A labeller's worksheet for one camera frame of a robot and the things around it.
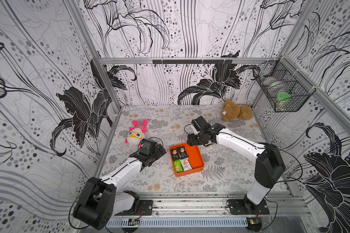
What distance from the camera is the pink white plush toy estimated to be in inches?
37.1

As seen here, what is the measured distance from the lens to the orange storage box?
2.79 ft

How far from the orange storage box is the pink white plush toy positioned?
226mm

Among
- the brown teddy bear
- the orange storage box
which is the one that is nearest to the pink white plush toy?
the orange storage box

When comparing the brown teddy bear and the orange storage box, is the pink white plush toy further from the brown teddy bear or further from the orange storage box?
the brown teddy bear
